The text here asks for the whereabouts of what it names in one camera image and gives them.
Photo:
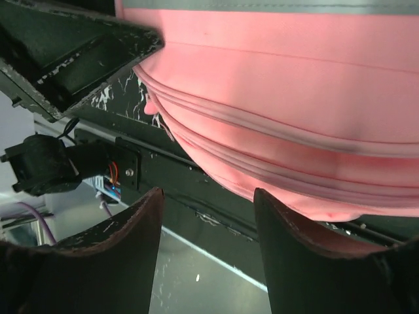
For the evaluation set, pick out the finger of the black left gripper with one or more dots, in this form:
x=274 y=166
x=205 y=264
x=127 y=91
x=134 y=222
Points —
x=57 y=55

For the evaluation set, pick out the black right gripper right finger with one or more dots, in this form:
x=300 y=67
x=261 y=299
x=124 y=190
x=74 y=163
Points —
x=311 y=269

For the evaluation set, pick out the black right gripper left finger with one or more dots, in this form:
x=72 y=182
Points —
x=108 y=268

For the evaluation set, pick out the pink student backpack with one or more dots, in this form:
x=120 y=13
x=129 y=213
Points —
x=314 y=101

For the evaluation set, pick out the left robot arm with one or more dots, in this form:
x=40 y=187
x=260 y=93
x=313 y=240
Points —
x=43 y=164

